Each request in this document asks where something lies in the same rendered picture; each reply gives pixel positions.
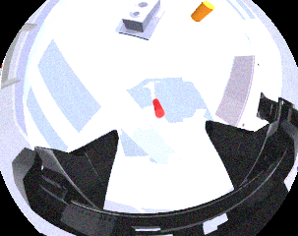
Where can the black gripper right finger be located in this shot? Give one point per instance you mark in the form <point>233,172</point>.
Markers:
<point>239,149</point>

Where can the orange cylinder with yellow end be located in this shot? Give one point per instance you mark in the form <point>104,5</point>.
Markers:
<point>202,11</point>

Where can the red peg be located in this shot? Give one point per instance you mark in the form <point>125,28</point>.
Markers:
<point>157,109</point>

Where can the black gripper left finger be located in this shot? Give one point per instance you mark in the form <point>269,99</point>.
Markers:
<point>87,168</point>

